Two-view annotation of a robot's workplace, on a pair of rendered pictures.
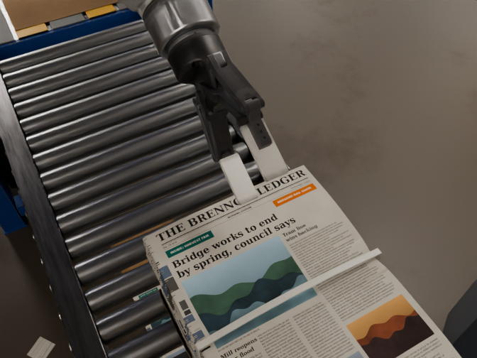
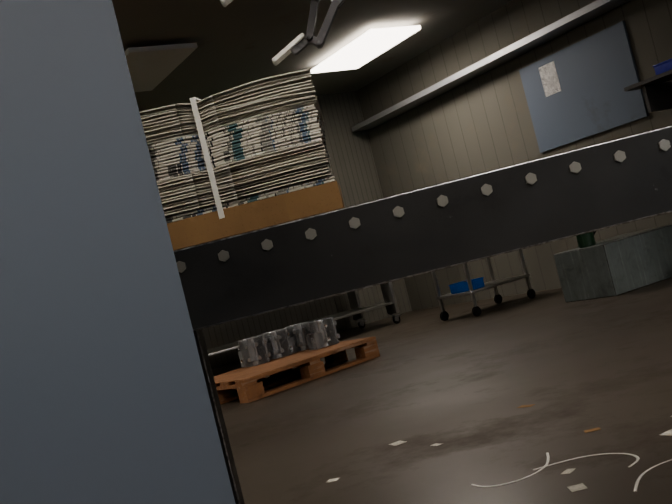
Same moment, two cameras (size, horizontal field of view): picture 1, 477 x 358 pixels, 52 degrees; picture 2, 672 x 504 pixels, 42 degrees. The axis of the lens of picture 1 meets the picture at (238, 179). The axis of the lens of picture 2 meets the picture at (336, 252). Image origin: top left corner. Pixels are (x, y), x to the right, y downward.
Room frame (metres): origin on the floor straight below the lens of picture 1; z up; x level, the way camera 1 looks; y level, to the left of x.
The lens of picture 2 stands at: (1.17, -1.29, 0.71)
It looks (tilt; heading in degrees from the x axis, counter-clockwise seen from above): 1 degrees up; 120
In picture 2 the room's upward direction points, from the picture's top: 14 degrees counter-clockwise
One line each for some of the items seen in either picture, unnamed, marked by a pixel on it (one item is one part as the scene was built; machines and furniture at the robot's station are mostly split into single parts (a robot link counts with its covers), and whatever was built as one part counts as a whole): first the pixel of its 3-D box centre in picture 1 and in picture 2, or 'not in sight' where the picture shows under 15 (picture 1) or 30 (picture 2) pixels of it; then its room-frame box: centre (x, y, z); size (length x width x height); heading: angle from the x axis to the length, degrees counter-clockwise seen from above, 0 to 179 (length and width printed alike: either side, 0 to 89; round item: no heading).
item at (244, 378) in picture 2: not in sight; (277, 357); (-2.71, 4.13, 0.19); 1.33 x 0.92 x 0.37; 75
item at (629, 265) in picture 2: not in sight; (606, 239); (-0.60, 6.21, 0.43); 0.89 x 0.71 x 0.85; 62
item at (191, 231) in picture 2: not in sight; (175, 242); (0.19, -0.13, 0.83); 0.29 x 0.16 x 0.04; 119
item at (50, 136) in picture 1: (118, 115); not in sight; (0.90, 0.30, 0.77); 0.47 x 0.05 x 0.05; 119
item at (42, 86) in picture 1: (94, 72); not in sight; (1.07, 0.40, 0.77); 0.47 x 0.05 x 0.05; 119
